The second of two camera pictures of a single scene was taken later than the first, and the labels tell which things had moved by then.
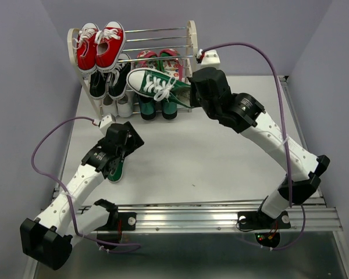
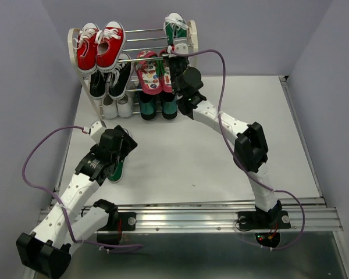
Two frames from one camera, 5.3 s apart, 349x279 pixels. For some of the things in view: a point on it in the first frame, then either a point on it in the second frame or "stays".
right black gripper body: x=196 y=101 -> x=177 y=68
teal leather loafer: x=169 y=110 stays
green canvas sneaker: x=161 y=86 -> x=174 y=27
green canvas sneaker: x=118 y=174 stays
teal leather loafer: x=148 y=107 stays
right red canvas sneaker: x=110 y=43 stays
